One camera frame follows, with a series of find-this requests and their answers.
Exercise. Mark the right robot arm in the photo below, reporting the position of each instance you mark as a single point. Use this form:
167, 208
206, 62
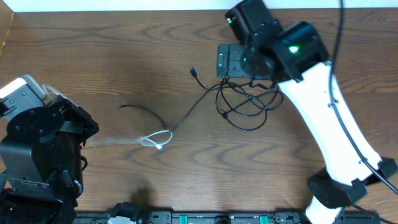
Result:
296, 60

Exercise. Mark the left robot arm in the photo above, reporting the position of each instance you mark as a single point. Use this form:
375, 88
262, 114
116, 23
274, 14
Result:
42, 153

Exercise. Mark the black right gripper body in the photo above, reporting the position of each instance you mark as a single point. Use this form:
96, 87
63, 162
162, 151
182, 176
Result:
241, 63

